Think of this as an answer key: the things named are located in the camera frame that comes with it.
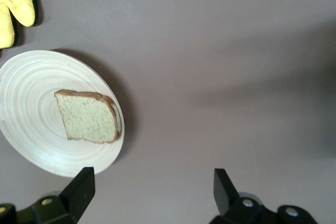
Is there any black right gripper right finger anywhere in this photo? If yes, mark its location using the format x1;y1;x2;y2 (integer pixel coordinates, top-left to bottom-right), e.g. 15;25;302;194
209;168;318;224

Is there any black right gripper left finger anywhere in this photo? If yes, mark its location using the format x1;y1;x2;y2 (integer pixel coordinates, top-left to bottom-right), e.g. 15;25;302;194
0;166;96;224

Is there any slice of brown-crust bread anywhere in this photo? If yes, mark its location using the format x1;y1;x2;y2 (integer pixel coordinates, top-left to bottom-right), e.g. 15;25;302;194
54;89;122;145

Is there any round pale wooden plate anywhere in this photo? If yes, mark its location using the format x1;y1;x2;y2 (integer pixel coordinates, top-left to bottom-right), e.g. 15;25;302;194
0;50;125;178

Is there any brown table mat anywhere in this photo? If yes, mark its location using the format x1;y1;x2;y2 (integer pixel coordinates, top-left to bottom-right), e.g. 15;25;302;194
0;0;336;224

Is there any yellow quilted oven mitt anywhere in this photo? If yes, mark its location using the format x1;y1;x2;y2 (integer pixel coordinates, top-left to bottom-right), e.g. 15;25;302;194
0;0;40;49

